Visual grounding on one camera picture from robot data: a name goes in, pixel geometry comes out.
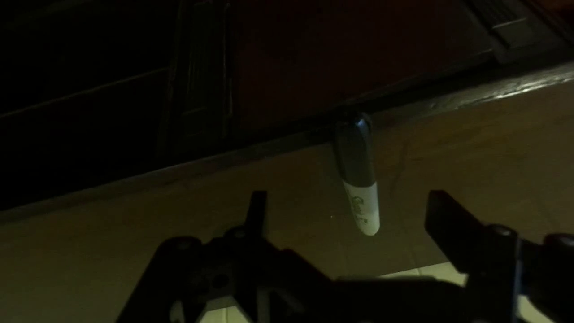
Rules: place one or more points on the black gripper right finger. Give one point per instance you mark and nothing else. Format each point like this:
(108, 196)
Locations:
(463, 235)

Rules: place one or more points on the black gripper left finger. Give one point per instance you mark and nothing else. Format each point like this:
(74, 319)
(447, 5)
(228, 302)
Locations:
(257, 215)

